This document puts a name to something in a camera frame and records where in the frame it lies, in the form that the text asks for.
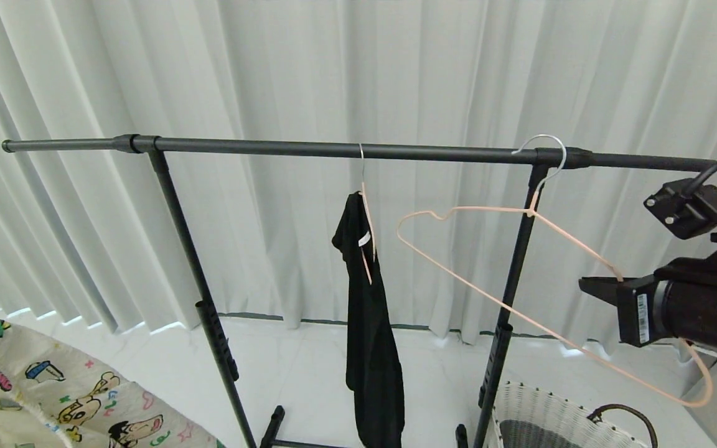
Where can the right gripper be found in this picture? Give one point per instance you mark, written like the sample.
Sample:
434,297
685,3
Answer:
694,311

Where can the white curtain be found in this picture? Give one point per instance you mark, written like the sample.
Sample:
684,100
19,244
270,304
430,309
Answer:
271,68

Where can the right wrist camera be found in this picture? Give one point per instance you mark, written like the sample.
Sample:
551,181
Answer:
688,208

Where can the white laundry basket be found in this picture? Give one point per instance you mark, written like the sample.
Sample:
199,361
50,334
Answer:
539,410

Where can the black clothes rack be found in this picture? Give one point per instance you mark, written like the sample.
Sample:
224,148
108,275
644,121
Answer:
271,148

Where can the pink clothes hanger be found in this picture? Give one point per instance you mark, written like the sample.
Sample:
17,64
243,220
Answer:
364,190
531,210

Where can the black T-shirt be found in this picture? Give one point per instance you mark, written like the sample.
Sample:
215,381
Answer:
371,348

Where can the cream printed garment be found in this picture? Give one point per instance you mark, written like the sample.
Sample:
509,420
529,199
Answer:
53,386

